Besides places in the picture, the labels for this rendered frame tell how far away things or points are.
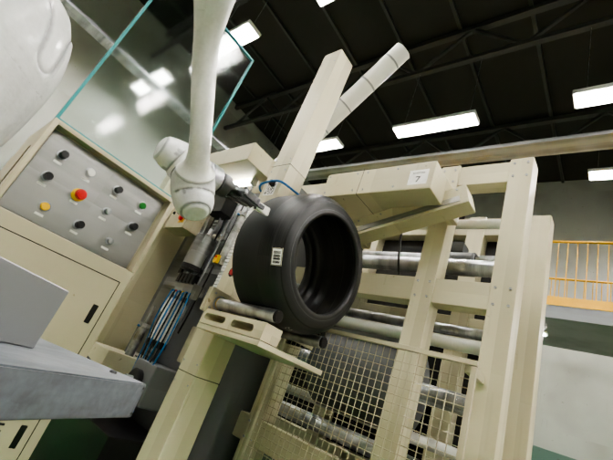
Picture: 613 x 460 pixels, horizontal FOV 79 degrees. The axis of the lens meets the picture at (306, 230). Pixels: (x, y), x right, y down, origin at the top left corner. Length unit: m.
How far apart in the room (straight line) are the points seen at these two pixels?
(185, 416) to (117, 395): 1.15
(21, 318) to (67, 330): 1.21
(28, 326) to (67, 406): 0.10
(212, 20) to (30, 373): 0.81
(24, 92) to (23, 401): 0.30
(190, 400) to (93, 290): 0.57
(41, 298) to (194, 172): 0.60
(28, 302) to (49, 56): 0.27
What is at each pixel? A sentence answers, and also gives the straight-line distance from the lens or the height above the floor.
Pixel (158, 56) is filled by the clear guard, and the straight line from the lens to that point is 1.97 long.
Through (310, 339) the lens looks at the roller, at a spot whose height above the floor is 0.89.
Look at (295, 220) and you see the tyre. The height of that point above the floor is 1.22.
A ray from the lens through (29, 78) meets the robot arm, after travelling 0.51.
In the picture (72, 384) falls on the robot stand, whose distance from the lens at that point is 0.42.
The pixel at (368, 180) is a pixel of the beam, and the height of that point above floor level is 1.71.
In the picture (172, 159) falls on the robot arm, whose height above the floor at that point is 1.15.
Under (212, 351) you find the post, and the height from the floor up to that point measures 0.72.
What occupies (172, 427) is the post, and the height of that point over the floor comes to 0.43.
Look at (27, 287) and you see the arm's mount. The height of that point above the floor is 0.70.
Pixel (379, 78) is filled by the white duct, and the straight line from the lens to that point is 2.59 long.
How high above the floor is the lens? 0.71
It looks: 22 degrees up
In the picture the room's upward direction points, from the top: 21 degrees clockwise
